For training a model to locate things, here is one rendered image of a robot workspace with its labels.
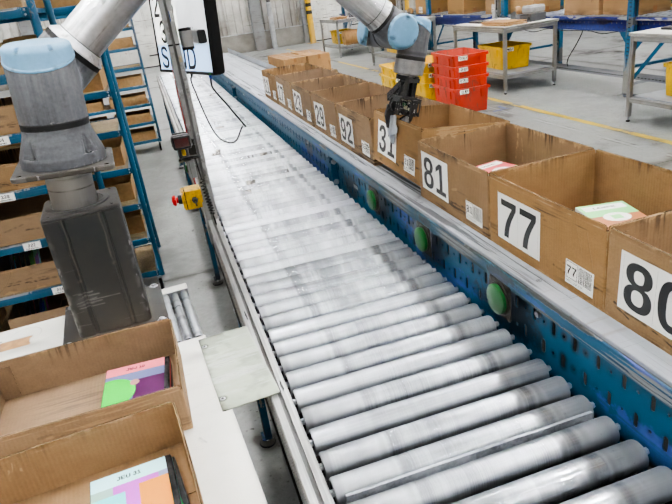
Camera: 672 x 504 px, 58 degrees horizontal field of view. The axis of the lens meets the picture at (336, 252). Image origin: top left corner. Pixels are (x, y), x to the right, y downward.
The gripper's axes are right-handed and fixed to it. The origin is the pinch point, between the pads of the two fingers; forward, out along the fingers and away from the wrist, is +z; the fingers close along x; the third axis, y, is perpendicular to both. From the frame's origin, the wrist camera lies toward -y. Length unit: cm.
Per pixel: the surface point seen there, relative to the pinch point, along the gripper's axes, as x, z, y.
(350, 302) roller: -26, 35, 46
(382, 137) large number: -0.1, 1.1, -9.8
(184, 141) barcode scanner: -62, 11, -29
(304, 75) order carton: 16, -6, -176
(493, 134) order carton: 22.3, -7.1, 20.1
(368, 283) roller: -19, 33, 39
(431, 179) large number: 0.1, 5.7, 28.7
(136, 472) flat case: -78, 45, 90
